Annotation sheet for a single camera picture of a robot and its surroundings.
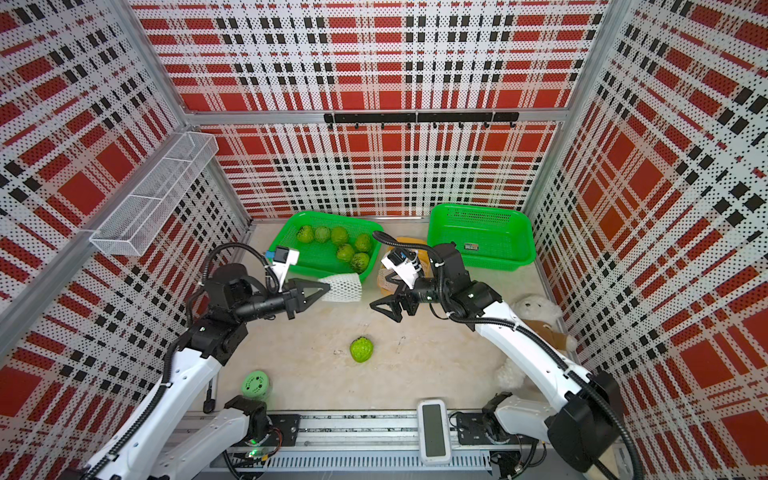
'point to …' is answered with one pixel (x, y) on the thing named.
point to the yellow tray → (387, 286)
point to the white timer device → (434, 436)
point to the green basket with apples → (329, 244)
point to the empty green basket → (490, 238)
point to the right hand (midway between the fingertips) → (387, 292)
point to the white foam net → (343, 288)
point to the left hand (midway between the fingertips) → (333, 290)
